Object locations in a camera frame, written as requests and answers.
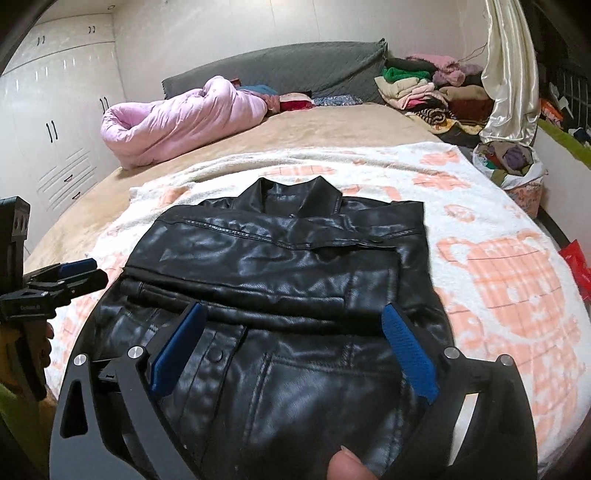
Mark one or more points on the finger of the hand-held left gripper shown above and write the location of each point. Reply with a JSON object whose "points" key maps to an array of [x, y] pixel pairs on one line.
{"points": [[85, 282], [78, 266]]}

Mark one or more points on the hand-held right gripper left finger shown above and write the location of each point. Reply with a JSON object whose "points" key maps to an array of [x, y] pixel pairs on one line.
{"points": [[178, 348]]}

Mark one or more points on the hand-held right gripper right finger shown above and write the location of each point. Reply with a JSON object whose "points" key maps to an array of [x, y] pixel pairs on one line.
{"points": [[411, 353]]}

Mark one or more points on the black leather jacket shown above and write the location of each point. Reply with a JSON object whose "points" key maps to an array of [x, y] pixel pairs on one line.
{"points": [[277, 258]]}

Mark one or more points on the white bag of clothes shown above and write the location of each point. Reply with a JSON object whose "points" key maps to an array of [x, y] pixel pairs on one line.
{"points": [[508, 161]]}

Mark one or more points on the pile of folded clothes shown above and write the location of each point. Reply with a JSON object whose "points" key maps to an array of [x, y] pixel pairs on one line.
{"points": [[425, 92]]}

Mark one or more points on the heap of mixed clothes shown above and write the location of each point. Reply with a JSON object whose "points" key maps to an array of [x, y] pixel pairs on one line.
{"points": [[565, 120]]}

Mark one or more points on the person's left hand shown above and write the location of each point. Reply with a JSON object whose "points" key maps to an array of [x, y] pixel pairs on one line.
{"points": [[48, 344]]}

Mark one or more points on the person's right hand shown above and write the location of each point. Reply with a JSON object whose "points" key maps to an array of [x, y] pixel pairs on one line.
{"points": [[348, 467]]}

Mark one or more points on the white orange printed blanket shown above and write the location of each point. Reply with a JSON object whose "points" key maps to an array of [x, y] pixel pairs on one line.
{"points": [[485, 277]]}

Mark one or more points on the person's green garment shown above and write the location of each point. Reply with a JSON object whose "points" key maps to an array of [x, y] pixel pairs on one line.
{"points": [[18, 434]]}

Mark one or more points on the white wardrobe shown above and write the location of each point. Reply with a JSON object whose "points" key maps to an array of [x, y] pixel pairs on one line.
{"points": [[55, 92]]}

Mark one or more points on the pink quilt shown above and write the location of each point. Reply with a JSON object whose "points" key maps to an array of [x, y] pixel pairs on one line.
{"points": [[184, 120]]}

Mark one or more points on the red plastic bag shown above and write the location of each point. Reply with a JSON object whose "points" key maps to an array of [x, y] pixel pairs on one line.
{"points": [[577, 267]]}

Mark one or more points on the floral box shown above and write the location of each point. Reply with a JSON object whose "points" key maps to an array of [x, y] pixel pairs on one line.
{"points": [[524, 198]]}

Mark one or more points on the beige bed sheet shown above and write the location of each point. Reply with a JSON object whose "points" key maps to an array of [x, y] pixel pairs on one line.
{"points": [[323, 124]]}

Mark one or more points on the teal cloth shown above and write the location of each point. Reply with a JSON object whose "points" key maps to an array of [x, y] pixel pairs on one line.
{"points": [[258, 89]]}

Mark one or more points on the floral pillow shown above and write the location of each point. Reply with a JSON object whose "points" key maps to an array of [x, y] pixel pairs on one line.
{"points": [[337, 99]]}

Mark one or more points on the red pillow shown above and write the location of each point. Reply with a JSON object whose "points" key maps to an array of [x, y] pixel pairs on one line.
{"points": [[295, 102]]}

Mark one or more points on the grey padded headboard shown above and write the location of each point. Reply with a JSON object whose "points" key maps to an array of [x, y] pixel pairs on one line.
{"points": [[300, 64]]}

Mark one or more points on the cream satin curtain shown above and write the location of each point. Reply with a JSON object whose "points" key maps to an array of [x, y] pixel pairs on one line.
{"points": [[508, 69]]}

